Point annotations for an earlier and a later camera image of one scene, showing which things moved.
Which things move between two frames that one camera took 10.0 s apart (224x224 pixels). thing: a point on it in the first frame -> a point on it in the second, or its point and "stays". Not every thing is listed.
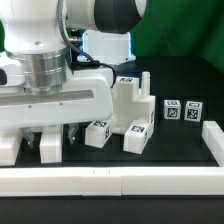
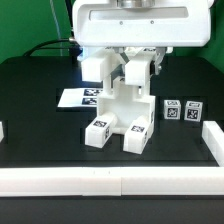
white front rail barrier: x=128 y=183 stays
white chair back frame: x=50 y=142 -> x=99 y=66
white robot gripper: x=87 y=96 -> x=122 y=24
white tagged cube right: x=193 y=111 stays
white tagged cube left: x=172 y=109 stays
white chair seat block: x=130 y=103 stays
